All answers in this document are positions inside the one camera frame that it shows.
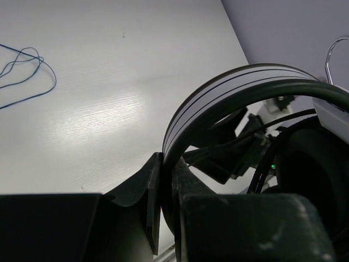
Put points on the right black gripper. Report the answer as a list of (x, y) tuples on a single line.
[(249, 150)]

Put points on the white black headphones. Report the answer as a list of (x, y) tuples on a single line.
[(310, 151)]

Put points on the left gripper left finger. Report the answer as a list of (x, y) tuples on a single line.
[(141, 191)]

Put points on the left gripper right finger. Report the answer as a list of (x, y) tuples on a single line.
[(184, 182)]

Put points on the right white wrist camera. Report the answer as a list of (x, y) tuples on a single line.
[(266, 110)]

